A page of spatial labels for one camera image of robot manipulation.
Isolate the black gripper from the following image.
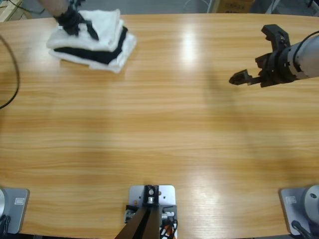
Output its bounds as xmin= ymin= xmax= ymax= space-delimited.
xmin=53 ymin=5 xmax=100 ymax=41
xmin=228 ymin=48 xmax=300 ymax=89

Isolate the white t-shirt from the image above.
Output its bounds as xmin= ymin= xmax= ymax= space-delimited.
xmin=46 ymin=9 xmax=125 ymax=52

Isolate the black garment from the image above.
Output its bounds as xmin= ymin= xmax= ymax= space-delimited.
xmin=53 ymin=26 xmax=129 ymax=66

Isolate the white garment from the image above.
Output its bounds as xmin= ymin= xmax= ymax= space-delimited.
xmin=48 ymin=33 xmax=138 ymax=74

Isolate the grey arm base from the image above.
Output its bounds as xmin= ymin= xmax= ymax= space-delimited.
xmin=278 ymin=184 xmax=319 ymax=236
xmin=0 ymin=188 xmax=30 ymax=235

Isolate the light wooden pallet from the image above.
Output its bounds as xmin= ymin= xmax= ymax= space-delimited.
xmin=0 ymin=0 xmax=32 ymax=23

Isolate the brown cardboard box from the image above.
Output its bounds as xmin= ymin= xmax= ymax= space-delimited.
xmin=218 ymin=0 xmax=255 ymax=13

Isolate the orange clamp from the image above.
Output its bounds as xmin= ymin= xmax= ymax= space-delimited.
xmin=159 ymin=220 xmax=178 ymax=239

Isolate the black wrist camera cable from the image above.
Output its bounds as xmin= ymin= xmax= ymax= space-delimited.
xmin=302 ymin=30 xmax=319 ymax=43

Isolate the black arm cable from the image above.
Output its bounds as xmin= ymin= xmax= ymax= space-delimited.
xmin=0 ymin=34 xmax=20 ymax=110

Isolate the white wire frame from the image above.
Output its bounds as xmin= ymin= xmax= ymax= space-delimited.
xmin=183 ymin=0 xmax=215 ymax=13

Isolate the white mount plate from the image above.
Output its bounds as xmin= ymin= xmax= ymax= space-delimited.
xmin=128 ymin=184 xmax=178 ymax=239

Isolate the black base cable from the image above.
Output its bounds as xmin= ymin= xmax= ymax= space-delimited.
xmin=0 ymin=214 xmax=12 ymax=235
xmin=291 ymin=220 xmax=314 ymax=239

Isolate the silver angle bracket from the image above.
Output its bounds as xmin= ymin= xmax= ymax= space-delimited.
xmin=161 ymin=208 xmax=176 ymax=222
xmin=124 ymin=208 xmax=137 ymax=224

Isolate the dark camera post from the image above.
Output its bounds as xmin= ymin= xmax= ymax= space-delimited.
xmin=116 ymin=184 xmax=160 ymax=239

